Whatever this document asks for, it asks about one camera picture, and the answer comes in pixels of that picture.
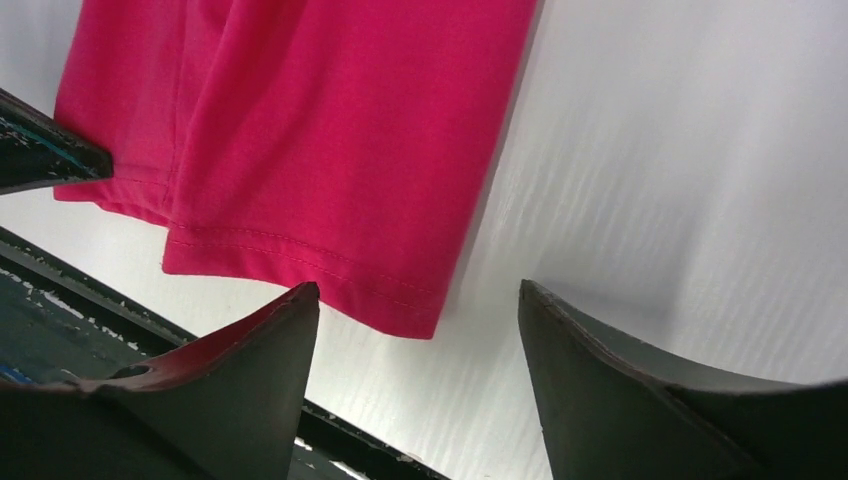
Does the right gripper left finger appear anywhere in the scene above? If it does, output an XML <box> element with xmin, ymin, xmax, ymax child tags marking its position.
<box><xmin>1</xmin><ymin>282</ymin><xmax>320</xmax><ymax>479</ymax></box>

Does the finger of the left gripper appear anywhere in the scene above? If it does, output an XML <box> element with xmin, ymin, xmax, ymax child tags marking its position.
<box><xmin>1</xmin><ymin>90</ymin><xmax>114</xmax><ymax>195</ymax></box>

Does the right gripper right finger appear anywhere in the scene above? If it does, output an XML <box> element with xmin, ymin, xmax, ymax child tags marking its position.
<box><xmin>517</xmin><ymin>279</ymin><xmax>847</xmax><ymax>479</ymax></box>

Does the pink t shirt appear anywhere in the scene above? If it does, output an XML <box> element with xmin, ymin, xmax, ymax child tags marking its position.
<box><xmin>54</xmin><ymin>1</ymin><xmax>536</xmax><ymax>339</ymax></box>

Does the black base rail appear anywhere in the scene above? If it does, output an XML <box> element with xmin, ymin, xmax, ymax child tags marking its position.
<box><xmin>1</xmin><ymin>230</ymin><xmax>442</xmax><ymax>479</ymax></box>

